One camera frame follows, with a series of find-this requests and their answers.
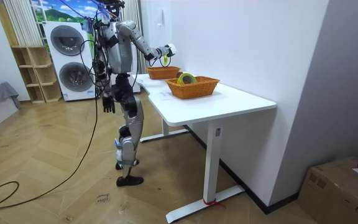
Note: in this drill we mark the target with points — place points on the large yellow-green tape roll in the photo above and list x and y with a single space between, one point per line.
180 79

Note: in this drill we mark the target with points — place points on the landscape wall poster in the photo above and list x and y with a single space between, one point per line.
57 12

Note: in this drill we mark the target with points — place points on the robot legs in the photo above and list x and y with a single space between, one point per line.
134 124

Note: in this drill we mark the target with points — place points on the white washing machine tower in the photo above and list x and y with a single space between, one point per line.
70 62

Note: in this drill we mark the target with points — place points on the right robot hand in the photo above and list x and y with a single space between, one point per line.
170 49

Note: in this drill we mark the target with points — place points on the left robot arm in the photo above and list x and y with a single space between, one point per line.
100 70

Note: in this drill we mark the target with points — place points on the cardboard box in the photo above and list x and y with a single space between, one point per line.
334 193

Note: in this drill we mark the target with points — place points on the orange wicker basket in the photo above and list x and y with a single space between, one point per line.
162 73
194 90

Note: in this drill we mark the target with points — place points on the wooden shelf unit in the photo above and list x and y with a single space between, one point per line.
47 74

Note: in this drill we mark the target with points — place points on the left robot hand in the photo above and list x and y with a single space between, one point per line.
108 104

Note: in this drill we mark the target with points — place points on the robot body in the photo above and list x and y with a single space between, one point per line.
118 49

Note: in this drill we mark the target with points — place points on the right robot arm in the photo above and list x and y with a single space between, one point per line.
135 35

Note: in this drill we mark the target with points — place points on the white standing desk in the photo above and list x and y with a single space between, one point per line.
204 105

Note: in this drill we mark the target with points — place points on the dark red round object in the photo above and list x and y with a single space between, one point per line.
179 75

